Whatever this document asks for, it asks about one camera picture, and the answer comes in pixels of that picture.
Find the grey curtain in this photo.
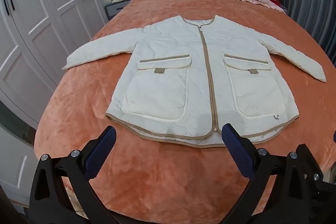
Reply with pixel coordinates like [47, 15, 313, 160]
[278, 0, 336, 62]

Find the white low cabinet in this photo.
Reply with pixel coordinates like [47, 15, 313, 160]
[0, 124, 35, 210]

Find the orange plush bed blanket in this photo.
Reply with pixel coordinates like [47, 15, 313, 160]
[34, 0, 336, 222]

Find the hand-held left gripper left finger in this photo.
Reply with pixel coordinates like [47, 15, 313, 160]
[28, 125, 120, 224]

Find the grey nightstand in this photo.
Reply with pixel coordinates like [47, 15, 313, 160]
[104, 0, 132, 22]

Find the white quilted jacket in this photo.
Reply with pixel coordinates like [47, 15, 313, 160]
[62, 15, 327, 149]

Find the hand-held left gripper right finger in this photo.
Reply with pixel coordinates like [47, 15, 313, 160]
[221, 123, 326, 224]

